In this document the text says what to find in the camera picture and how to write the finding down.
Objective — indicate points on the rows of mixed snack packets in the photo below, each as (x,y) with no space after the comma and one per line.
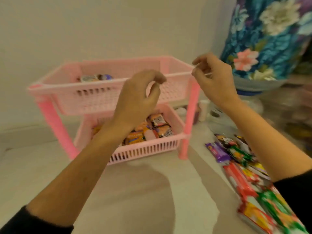
(158,120)

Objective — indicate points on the person's right forearm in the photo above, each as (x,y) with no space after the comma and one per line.
(268,143)

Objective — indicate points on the pile of assorted snack packets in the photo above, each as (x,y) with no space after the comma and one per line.
(243,177)

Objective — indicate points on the pink two-tier plastic rack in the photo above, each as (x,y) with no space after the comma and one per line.
(85,99)

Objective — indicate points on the person's left hand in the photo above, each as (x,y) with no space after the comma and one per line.
(134,102)

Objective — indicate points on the blue floral fabric cover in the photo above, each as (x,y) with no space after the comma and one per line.
(268,34)

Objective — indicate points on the person's left forearm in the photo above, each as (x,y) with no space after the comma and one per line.
(80,173)

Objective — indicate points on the black left sleeve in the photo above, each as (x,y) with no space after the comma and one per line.
(29,224)

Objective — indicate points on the person's right hand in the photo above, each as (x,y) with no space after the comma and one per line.
(217,82)

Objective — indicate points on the purple toothpick cup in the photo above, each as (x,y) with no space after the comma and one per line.
(197,114)

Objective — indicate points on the blue purple snack packet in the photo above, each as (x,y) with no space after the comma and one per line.
(105,76)

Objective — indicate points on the small white jar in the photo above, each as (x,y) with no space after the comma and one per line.
(180,111)

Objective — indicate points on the white salt shaker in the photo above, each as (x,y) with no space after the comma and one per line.
(203,110)

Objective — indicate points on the clear water jug blue cap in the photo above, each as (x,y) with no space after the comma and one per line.
(256,85)

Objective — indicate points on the purple biscuit packet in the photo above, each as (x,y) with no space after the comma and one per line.
(218,152)

